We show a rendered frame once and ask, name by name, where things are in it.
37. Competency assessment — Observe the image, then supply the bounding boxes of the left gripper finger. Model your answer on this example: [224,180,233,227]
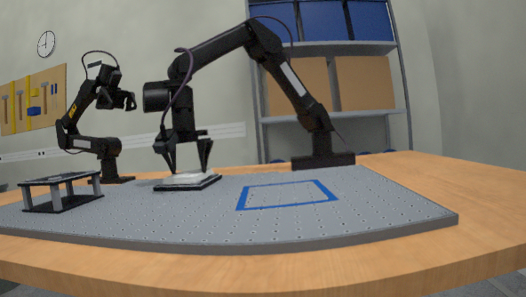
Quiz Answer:
[162,145,176,174]
[196,140,213,173]

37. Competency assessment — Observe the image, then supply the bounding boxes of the blue tape outline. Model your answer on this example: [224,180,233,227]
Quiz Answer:
[235,180,339,211]

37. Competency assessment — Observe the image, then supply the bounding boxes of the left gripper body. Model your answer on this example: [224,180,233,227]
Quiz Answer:
[155,108,211,144]

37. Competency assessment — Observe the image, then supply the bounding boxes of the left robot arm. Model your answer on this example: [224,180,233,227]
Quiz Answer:
[142,18,355,163]

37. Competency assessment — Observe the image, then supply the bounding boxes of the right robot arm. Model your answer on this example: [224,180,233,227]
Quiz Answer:
[55,63,136,182]

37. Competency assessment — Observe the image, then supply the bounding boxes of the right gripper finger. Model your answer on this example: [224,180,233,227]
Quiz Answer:
[125,92,137,112]
[96,88,113,109]

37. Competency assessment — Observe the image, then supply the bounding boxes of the white well plate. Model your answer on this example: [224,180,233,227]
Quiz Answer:
[163,168,214,185]

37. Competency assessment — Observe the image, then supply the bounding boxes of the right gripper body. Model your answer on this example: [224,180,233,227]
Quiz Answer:
[103,73,129,110]

